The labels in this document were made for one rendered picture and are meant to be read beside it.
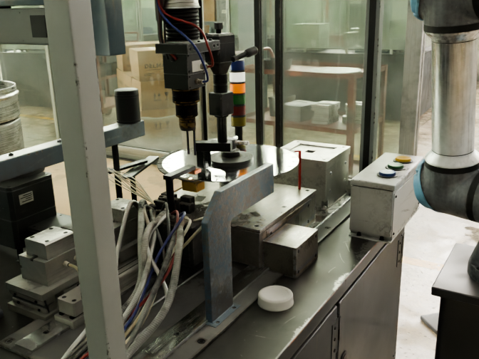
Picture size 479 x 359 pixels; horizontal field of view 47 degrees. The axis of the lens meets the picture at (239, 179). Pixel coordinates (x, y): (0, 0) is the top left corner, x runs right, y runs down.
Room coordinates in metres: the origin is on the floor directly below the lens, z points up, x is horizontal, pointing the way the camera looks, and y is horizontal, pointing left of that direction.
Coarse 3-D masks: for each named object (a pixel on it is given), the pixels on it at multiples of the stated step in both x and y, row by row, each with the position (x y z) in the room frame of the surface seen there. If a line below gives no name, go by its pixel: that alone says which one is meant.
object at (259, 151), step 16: (256, 144) 1.44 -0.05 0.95; (176, 160) 1.30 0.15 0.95; (192, 160) 1.30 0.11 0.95; (256, 160) 1.29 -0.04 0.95; (272, 160) 1.28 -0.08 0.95; (288, 160) 1.28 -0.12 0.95; (192, 176) 1.17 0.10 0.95; (208, 176) 1.17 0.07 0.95; (224, 176) 1.17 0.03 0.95; (240, 176) 1.16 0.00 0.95
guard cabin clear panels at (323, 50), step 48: (144, 0) 2.02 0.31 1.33; (240, 0) 1.81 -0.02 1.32; (288, 0) 1.73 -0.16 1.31; (336, 0) 1.65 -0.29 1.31; (384, 0) 1.58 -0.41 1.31; (0, 48) 2.01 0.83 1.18; (48, 48) 2.20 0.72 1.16; (144, 48) 2.03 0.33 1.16; (240, 48) 1.82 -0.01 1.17; (288, 48) 1.73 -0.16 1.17; (336, 48) 1.65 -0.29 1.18; (384, 48) 1.57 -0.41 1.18; (48, 96) 2.17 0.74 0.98; (144, 96) 2.03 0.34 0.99; (288, 96) 1.73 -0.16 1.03; (336, 96) 1.64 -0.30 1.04; (384, 96) 1.57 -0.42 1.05; (144, 144) 2.04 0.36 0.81; (336, 144) 1.64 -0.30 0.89; (384, 144) 1.56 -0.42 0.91
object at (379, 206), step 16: (384, 160) 1.44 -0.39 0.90; (416, 160) 1.43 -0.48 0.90; (368, 176) 1.30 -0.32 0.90; (352, 192) 1.28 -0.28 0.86; (368, 192) 1.26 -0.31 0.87; (384, 192) 1.24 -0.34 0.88; (400, 192) 1.28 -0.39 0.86; (352, 208) 1.28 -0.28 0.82; (368, 208) 1.26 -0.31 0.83; (384, 208) 1.24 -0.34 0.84; (400, 208) 1.28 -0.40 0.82; (416, 208) 1.43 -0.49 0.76; (352, 224) 1.28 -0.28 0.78; (368, 224) 1.26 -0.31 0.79; (384, 224) 1.24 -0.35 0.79; (400, 224) 1.29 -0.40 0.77; (384, 240) 1.24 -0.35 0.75
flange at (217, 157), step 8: (216, 152) 1.33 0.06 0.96; (224, 152) 1.28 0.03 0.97; (232, 152) 1.27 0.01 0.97; (240, 152) 1.32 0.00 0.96; (248, 152) 1.33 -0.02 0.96; (216, 160) 1.26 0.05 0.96; (224, 160) 1.26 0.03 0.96; (232, 160) 1.26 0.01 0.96; (240, 160) 1.26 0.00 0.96; (248, 160) 1.26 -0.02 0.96
